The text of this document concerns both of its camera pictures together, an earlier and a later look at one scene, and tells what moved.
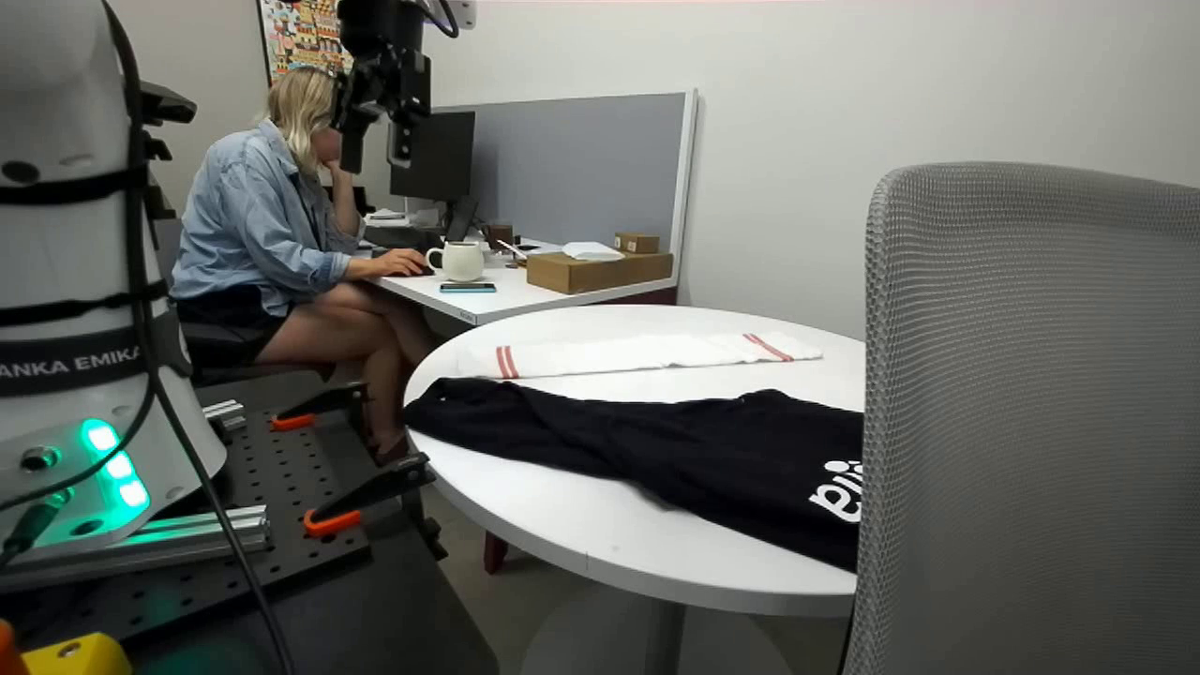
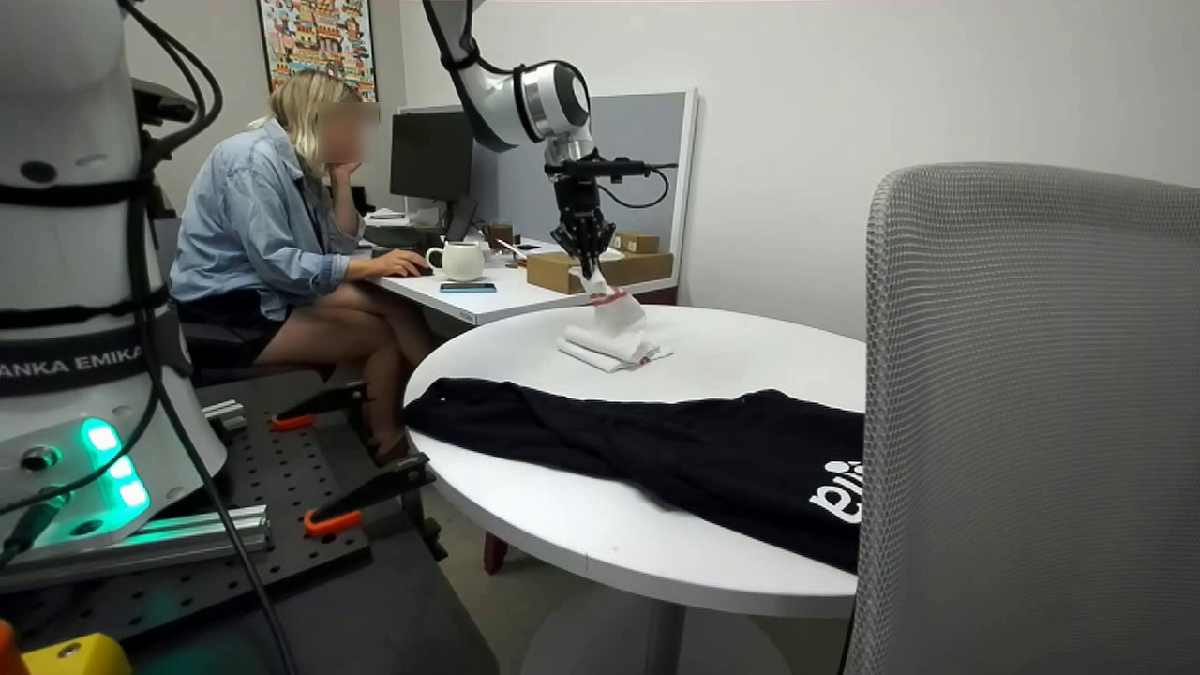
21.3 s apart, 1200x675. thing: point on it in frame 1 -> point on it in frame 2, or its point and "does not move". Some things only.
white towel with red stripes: x=638 y=355 -> x=613 y=340
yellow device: x=88 y=655 does not move
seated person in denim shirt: x=269 y=250 does not move
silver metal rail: x=204 y=524 does not move
